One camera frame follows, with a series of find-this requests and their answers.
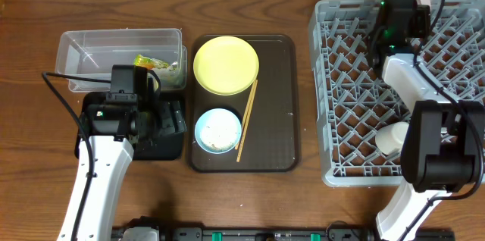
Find wooden chopstick right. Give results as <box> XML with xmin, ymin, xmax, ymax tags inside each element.
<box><xmin>236</xmin><ymin>83</ymin><xmax>258</xmax><ymax>162</ymax></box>

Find brown plastic serving tray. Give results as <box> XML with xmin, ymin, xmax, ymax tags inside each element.
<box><xmin>186</xmin><ymin>34</ymin><xmax>300</xmax><ymax>173</ymax></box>

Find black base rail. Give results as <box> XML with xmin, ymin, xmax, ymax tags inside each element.
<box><xmin>111</xmin><ymin>218</ymin><xmax>455</xmax><ymax>241</ymax></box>

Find black plastic tray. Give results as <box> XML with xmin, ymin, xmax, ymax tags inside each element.
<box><xmin>81</xmin><ymin>91</ymin><xmax>186</xmax><ymax>161</ymax></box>

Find light blue bowl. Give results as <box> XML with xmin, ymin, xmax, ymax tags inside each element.
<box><xmin>194</xmin><ymin>108</ymin><xmax>242</xmax><ymax>155</ymax></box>

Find grey dishwasher rack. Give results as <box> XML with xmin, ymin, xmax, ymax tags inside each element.
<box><xmin>308</xmin><ymin>0</ymin><xmax>484</xmax><ymax>187</ymax></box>

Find wooden chopstick left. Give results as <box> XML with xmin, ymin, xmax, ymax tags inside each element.
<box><xmin>235</xmin><ymin>79</ymin><xmax>258</xmax><ymax>149</ymax></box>

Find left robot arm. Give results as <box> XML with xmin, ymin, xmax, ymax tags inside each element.
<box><xmin>58</xmin><ymin>92</ymin><xmax>186</xmax><ymax>240</ymax></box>

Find white green cup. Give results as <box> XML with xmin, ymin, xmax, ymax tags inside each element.
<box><xmin>375</xmin><ymin>122</ymin><xmax>409</xmax><ymax>155</ymax></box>

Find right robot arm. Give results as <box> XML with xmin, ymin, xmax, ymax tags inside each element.
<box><xmin>366</xmin><ymin>0</ymin><xmax>484</xmax><ymax>240</ymax></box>

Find green snack wrapper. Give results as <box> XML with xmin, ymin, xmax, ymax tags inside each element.
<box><xmin>133</xmin><ymin>55</ymin><xmax>170</xmax><ymax>70</ymax></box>

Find clear plastic bin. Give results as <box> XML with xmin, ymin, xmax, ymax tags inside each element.
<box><xmin>55</xmin><ymin>28</ymin><xmax>187</xmax><ymax>91</ymax></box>

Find yellow plate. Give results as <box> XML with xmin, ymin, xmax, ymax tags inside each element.
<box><xmin>193</xmin><ymin>36</ymin><xmax>260</xmax><ymax>95</ymax></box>

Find wooden chopstick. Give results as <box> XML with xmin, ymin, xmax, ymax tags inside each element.
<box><xmin>235</xmin><ymin>79</ymin><xmax>258</xmax><ymax>149</ymax></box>
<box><xmin>236</xmin><ymin>83</ymin><xmax>258</xmax><ymax>162</ymax></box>

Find white tissue wad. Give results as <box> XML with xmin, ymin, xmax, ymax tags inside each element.
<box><xmin>154</xmin><ymin>61</ymin><xmax>182</xmax><ymax>87</ymax></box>

